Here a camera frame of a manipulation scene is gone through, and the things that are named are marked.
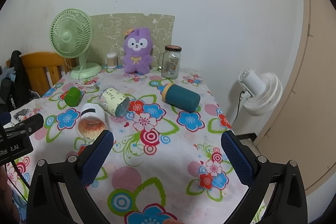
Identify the green patterned board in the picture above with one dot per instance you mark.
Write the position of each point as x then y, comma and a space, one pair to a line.
160, 27

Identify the wooden chair back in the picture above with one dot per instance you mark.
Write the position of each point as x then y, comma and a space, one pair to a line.
39, 64

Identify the grey printed cloth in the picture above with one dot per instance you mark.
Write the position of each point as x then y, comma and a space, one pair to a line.
26, 112

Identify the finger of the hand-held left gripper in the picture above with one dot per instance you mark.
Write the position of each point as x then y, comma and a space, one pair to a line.
29, 123

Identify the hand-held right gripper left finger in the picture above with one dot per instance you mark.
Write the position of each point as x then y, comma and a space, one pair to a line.
97, 158

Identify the beige door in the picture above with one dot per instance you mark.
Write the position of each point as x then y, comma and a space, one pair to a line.
309, 82

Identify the black bag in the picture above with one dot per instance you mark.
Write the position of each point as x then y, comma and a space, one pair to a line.
17, 87

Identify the white cup with orange inside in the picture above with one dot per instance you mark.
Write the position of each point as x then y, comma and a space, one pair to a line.
90, 123

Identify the purple plush toy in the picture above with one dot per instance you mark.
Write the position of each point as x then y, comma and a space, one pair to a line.
137, 57

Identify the teal bottle with yellow lid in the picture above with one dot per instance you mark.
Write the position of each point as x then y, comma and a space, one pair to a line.
182, 97

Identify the green desk fan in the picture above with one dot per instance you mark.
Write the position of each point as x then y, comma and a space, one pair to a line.
65, 36

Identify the black metal bar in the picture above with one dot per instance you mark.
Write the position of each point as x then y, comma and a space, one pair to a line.
245, 137

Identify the clear cup with yellow print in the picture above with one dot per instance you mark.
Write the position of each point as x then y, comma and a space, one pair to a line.
113, 100

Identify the cotton swab container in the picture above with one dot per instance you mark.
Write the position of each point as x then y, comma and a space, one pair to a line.
112, 60

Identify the white floor fan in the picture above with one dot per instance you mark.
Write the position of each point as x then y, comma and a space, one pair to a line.
258, 90

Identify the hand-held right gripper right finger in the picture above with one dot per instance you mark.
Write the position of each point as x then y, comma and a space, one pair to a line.
237, 161

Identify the small green cup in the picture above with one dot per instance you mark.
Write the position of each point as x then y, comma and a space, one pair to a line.
73, 96

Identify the glass jar with lid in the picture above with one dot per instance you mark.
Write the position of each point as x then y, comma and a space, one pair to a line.
171, 64

